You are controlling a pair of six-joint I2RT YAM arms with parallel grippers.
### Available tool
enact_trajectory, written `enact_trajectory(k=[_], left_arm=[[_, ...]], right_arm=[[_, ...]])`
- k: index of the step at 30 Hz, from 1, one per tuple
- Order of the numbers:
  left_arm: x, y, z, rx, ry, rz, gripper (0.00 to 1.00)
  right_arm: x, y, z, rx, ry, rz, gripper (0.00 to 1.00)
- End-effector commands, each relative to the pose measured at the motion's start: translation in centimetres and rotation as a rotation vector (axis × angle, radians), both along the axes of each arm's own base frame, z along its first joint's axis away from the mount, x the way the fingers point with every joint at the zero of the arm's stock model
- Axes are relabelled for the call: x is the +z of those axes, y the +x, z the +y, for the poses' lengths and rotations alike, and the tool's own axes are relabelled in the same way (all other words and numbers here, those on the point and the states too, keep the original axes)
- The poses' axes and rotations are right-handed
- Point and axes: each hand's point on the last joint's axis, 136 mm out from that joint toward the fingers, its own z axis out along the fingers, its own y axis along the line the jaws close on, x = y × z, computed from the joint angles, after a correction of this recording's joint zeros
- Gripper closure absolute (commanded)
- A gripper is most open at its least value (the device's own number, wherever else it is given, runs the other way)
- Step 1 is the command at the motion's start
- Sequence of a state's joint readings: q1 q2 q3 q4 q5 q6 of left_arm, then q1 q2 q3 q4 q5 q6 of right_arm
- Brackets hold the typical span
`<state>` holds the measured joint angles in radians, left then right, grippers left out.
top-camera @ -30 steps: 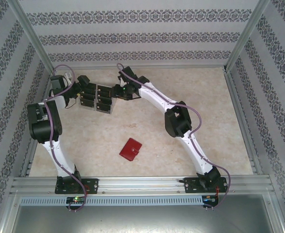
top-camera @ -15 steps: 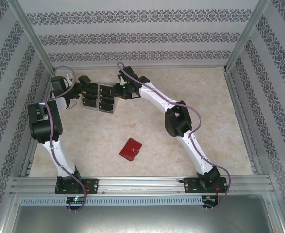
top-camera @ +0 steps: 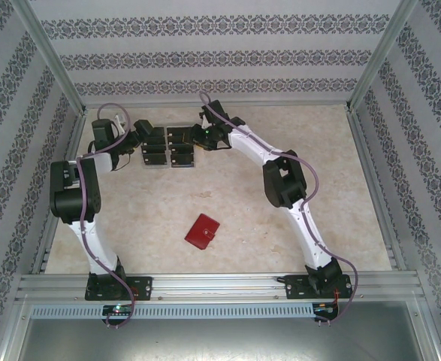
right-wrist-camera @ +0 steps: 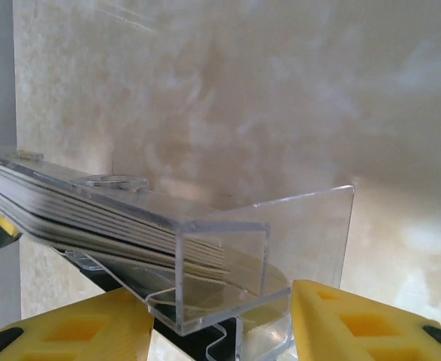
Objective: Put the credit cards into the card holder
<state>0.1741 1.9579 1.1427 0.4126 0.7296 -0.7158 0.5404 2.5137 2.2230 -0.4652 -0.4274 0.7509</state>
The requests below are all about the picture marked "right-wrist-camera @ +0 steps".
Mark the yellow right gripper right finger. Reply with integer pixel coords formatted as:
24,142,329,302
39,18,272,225
290,278,441,361

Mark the clear acrylic card stand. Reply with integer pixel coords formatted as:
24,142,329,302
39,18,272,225
0,148,356,358

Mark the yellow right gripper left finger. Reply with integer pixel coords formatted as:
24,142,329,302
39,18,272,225
0,287,156,361

